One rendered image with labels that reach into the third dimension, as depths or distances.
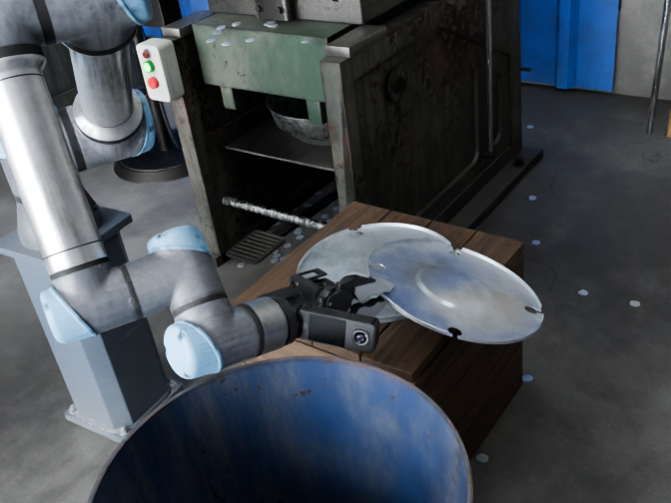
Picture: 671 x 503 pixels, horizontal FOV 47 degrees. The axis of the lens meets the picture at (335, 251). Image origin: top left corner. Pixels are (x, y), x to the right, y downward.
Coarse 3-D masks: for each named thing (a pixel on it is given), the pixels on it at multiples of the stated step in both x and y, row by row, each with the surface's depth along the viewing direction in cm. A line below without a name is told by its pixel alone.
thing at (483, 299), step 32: (384, 256) 128; (416, 256) 131; (448, 256) 134; (480, 256) 136; (416, 288) 121; (448, 288) 123; (480, 288) 125; (512, 288) 129; (416, 320) 113; (448, 320) 115; (480, 320) 118; (512, 320) 120
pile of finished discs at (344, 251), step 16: (384, 224) 149; (400, 224) 148; (336, 240) 147; (352, 240) 147; (368, 240) 146; (384, 240) 145; (432, 240) 143; (304, 256) 143; (320, 256) 143; (336, 256) 142; (352, 256) 141; (368, 256) 140; (336, 272) 138; (384, 320) 126
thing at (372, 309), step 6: (354, 300) 119; (366, 300) 119; (372, 300) 117; (378, 300) 117; (384, 300) 117; (354, 306) 114; (360, 306) 114; (366, 306) 115; (372, 306) 116; (378, 306) 117; (354, 312) 114; (360, 312) 114; (366, 312) 115; (372, 312) 116
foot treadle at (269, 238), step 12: (336, 192) 210; (324, 204) 205; (312, 216) 201; (288, 228) 195; (252, 240) 190; (264, 240) 189; (276, 240) 188; (228, 252) 186; (240, 252) 185; (252, 252) 185; (264, 252) 184
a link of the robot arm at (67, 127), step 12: (60, 108) 137; (60, 120) 134; (72, 132) 133; (0, 144) 131; (72, 144) 133; (0, 156) 132; (72, 156) 134; (84, 168) 138; (12, 180) 134; (12, 192) 138
